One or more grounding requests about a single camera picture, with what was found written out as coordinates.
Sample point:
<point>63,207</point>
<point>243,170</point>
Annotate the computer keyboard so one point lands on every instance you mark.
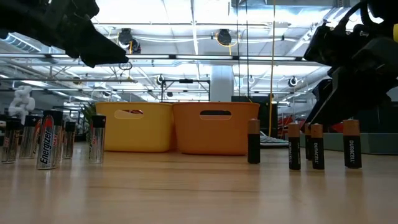
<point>273,140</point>

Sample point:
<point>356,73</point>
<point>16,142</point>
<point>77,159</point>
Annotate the green low platform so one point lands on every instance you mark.
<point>332,141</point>

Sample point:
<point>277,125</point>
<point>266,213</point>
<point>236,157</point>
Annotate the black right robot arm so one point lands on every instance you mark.
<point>382,12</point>

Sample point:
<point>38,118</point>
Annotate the long ceiling light rail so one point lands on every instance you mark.
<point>202,57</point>

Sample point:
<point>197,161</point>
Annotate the green potted plant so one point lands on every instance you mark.
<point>88,112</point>

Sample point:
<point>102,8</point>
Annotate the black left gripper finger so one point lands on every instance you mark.
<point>93,46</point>

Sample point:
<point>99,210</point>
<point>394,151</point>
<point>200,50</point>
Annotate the small black ceiling reel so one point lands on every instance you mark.
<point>160,80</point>
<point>292,81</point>

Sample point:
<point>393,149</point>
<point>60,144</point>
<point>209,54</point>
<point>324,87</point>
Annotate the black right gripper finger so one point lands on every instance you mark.
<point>348,96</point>

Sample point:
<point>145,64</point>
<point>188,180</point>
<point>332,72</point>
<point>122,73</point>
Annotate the red storage bins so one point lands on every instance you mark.
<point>283,124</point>

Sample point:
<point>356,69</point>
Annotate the black metal frame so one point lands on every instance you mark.
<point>186,81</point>

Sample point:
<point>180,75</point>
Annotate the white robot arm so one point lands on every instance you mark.
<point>21,101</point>

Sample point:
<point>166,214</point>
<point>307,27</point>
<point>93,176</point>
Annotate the white building column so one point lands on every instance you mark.
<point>221,84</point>

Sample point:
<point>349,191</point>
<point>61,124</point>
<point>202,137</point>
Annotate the yellow plastic bin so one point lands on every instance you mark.
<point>140,133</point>

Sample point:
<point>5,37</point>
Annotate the orange plastic bin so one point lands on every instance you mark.
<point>214,137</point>

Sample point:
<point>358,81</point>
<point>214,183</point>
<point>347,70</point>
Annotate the Energizer Max AA battery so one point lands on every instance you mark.
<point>48,146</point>
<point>97,143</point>
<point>69,140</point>
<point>10,146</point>
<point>27,140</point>

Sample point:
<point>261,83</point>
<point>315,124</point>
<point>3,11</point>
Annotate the Duracell copper black AA battery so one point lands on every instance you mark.
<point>318,152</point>
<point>253,146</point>
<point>294,152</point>
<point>352,149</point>
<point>308,146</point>

